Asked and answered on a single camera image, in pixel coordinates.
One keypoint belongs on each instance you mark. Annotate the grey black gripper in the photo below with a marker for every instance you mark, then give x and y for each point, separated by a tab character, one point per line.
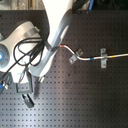
24	79

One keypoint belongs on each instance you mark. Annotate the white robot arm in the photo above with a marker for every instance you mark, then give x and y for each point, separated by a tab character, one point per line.
25	54

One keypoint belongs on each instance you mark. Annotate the grey cable clip lower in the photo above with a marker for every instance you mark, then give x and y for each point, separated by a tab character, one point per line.
72	60

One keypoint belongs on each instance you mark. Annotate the grey cable clip upper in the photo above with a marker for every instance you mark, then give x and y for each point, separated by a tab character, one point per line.
79	52

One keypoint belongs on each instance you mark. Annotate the grey tall cable clip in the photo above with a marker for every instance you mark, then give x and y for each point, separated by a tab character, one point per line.
104	58

